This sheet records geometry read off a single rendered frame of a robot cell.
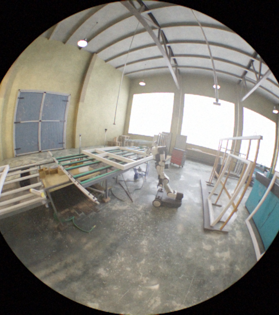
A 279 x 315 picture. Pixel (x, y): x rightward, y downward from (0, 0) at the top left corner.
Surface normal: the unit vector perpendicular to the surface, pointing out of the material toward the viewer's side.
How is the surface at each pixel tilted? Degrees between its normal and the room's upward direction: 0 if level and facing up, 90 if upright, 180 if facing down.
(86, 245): 0
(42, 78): 90
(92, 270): 0
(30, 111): 90
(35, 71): 90
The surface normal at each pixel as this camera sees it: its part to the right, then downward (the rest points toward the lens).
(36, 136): 0.86, 0.23
